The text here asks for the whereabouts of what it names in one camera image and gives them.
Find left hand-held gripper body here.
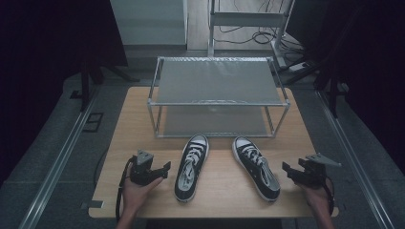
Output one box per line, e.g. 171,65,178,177
129,149,165,187

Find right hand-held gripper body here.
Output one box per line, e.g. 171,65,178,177
297,153,343,189

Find black canvas sneaker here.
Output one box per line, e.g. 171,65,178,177
231,135,282,203
173,134,210,203

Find metal shoe rack grey shelves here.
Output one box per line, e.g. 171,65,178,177
146,55,291,139

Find person's left hand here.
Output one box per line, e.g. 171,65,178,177
121,176,164,215

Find person's right hand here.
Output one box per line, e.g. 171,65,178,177
297,182,332,213

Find black floor socket plate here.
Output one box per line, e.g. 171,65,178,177
81,112,105,134

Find black stand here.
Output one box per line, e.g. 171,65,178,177
282,53,350,119
69,59,141,113

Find white power strip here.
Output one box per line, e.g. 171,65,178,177
287,61,309,73

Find dark curtain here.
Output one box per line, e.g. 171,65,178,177
286,0,405,175
0,0,129,187

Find white cabinet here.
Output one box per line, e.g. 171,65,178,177
109,0,189,48

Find white metal stand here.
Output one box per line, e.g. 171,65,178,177
206,0,296,70

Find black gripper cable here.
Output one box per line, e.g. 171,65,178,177
115,156,136,222
322,176,336,218

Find metal floor rail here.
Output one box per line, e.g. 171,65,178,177
18,91,100,229
314,90,396,229

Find black floor cables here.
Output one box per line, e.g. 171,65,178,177
212,0,305,55

